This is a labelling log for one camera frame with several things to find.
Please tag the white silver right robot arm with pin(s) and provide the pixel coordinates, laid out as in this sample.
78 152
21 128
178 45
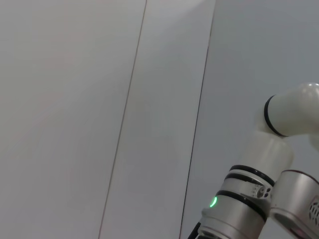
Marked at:
269 149

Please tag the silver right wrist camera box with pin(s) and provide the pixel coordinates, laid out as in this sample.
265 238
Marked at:
294 199

